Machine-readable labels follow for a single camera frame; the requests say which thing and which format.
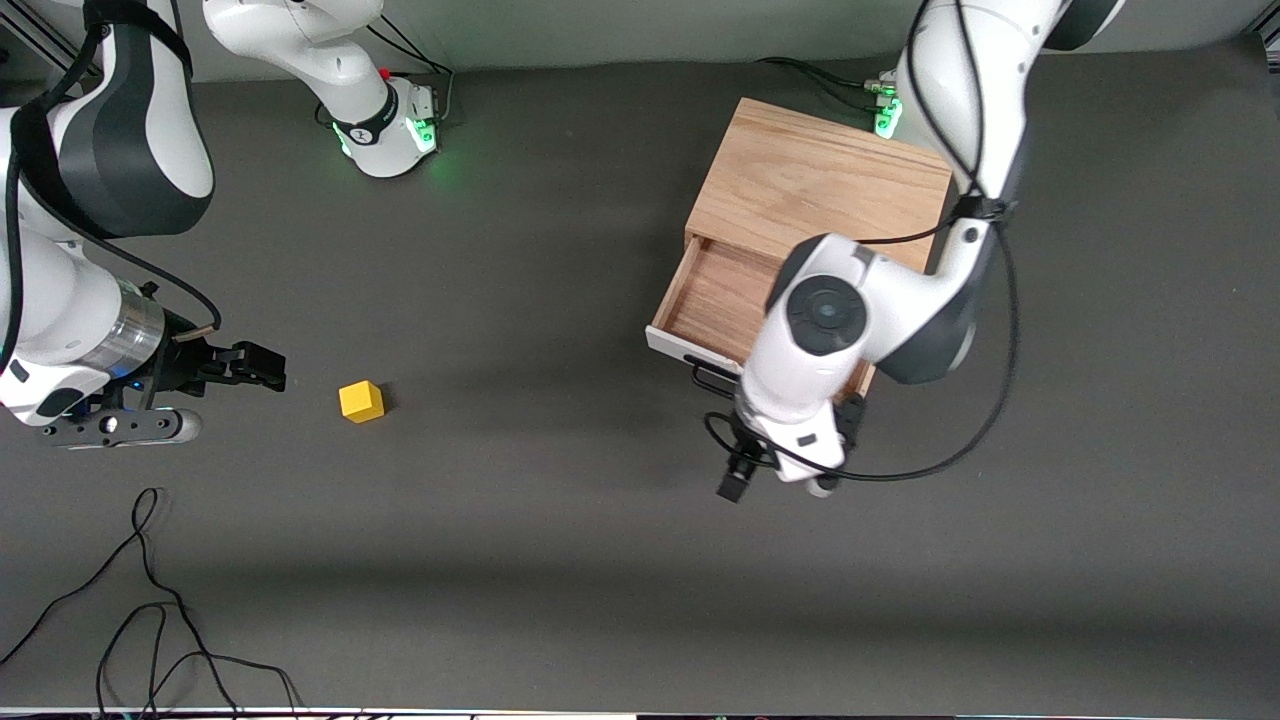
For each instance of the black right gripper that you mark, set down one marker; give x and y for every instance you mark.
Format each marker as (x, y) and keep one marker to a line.
(186, 363)

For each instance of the wooden drawer cabinet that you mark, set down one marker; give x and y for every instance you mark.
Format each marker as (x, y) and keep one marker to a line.
(820, 170)

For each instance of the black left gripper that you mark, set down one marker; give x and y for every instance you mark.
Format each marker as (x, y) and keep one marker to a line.
(741, 469)

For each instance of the yellow cube block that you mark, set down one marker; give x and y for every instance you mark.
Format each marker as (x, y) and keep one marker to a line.
(361, 402)

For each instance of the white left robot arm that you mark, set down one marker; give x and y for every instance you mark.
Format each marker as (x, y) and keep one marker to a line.
(830, 310)

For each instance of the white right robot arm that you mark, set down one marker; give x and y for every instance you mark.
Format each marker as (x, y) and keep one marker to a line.
(300, 40)

